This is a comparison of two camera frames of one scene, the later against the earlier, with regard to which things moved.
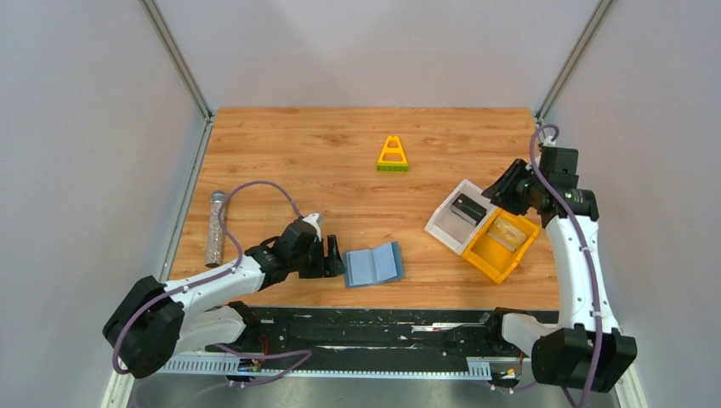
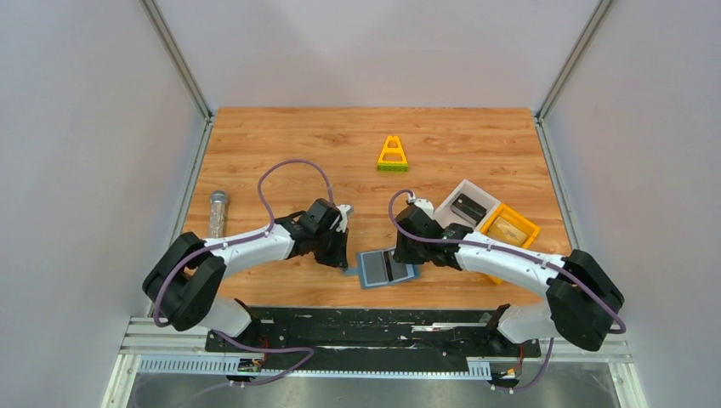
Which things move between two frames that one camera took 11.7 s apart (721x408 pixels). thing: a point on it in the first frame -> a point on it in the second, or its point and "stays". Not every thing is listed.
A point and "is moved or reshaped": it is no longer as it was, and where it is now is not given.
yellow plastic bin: x=501 y=243 stays
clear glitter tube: x=214 y=238 stays
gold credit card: x=507 y=233 stays
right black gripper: x=508 y=184 -> x=406 y=248
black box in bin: x=468 y=209 stays
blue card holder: x=376 y=265 is moved or reshaped
